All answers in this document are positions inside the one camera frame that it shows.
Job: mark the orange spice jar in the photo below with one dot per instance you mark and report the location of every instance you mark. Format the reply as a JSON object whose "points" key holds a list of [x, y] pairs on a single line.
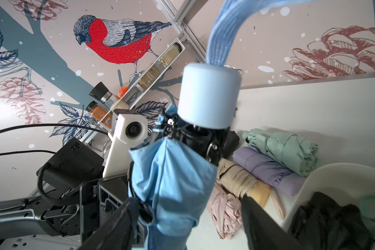
{"points": [[101, 114]]}

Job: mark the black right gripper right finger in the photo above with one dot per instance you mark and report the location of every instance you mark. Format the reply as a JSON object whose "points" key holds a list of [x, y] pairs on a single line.
{"points": [[262, 232]]}

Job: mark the black lid spice grinder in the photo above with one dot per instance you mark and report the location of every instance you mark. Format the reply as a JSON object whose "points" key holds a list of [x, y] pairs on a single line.
{"points": [[101, 93]]}

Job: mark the purple folded umbrella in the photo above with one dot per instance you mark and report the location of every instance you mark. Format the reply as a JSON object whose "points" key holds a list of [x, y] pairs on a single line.
{"points": [[268, 170]]}

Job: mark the black crumpled umbrella front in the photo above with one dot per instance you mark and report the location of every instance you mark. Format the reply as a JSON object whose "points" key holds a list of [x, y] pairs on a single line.
{"points": [[322, 224]]}

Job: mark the white wire spice rack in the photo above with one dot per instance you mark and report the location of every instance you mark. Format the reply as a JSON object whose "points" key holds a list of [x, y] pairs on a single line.
{"points": [[149, 110]]}

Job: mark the pink folded umbrella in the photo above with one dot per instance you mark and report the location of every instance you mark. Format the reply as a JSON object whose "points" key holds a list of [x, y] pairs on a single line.
{"points": [[225, 211]]}

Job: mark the white plastic storage box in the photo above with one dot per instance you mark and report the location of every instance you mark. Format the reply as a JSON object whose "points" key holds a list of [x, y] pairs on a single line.
{"points": [[345, 183]]}

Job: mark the light blue umbrella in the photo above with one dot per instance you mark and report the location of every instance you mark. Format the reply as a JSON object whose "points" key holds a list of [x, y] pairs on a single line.
{"points": [[175, 175]]}

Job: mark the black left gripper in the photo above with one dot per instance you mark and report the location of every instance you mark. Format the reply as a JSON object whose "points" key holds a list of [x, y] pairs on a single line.
{"points": [[74, 177]]}

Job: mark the beige folded umbrella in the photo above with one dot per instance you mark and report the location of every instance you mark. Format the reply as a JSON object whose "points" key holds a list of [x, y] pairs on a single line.
{"points": [[238, 181]]}

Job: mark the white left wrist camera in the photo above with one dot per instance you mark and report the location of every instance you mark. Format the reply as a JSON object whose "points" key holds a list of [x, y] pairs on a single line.
{"points": [[129, 130]]}

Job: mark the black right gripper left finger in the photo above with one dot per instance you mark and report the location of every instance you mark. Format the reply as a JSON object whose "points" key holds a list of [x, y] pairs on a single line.
{"points": [[119, 231]]}

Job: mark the glass spice jars row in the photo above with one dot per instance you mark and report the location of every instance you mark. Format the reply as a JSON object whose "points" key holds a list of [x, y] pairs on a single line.
{"points": [[147, 79]]}

